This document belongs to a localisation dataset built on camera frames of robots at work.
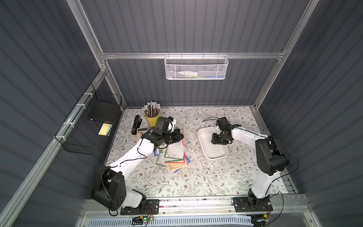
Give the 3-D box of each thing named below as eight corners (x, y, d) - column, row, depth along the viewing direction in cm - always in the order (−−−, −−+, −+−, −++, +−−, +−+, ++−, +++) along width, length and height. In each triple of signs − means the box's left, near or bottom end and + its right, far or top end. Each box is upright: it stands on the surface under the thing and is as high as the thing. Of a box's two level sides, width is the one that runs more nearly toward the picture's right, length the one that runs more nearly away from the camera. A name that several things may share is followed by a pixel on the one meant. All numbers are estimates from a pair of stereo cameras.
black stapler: (133, 134, 106) (131, 130, 102) (137, 119, 116) (135, 115, 112) (138, 134, 106) (136, 130, 102) (142, 119, 116) (141, 115, 112)
